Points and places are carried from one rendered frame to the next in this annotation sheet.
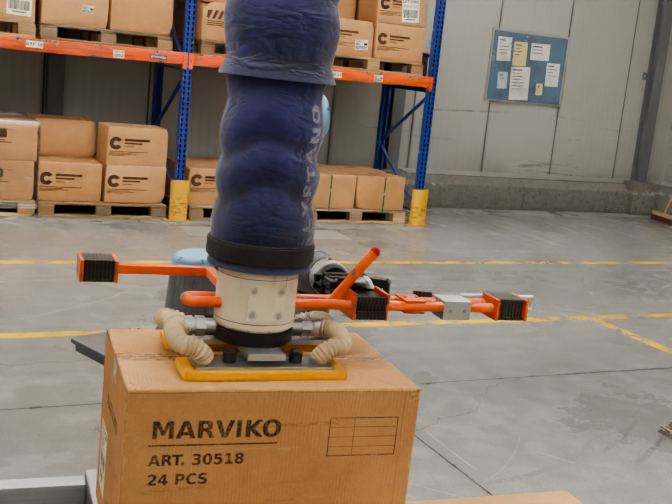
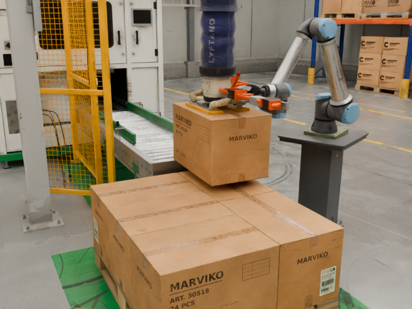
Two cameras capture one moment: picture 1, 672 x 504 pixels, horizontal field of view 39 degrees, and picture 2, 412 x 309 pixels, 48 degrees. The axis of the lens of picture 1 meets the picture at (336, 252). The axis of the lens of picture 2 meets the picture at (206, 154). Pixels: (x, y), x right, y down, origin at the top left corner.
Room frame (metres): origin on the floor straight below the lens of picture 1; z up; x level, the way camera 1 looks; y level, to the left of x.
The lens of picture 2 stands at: (1.57, -2.74, 1.54)
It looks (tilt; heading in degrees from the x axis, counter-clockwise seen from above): 16 degrees down; 84
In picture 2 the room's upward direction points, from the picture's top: straight up
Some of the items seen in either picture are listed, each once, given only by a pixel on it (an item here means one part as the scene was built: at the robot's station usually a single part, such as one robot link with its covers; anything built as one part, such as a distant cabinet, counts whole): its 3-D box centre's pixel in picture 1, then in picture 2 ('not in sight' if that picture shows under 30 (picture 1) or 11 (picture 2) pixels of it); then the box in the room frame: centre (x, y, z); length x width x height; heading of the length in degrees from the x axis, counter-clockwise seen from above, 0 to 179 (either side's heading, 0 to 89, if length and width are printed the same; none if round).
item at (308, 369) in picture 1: (262, 361); (203, 105); (1.87, 0.13, 1.03); 0.34 x 0.10 x 0.05; 111
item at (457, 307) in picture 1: (451, 307); (257, 100); (2.12, -0.28, 1.12); 0.07 x 0.07 x 0.04; 21
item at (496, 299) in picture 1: (504, 306); (270, 103); (2.16, -0.40, 1.13); 0.08 x 0.07 x 0.05; 111
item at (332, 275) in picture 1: (338, 286); (256, 92); (2.18, -0.01, 1.13); 0.12 x 0.09 x 0.08; 21
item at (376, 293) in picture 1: (364, 302); (236, 94); (2.05, -0.07, 1.13); 0.10 x 0.08 x 0.06; 21
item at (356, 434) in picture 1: (248, 444); (218, 138); (1.97, 0.15, 0.81); 0.60 x 0.40 x 0.40; 110
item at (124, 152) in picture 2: not in sight; (109, 140); (1.14, 1.40, 0.50); 2.31 x 0.05 x 0.19; 111
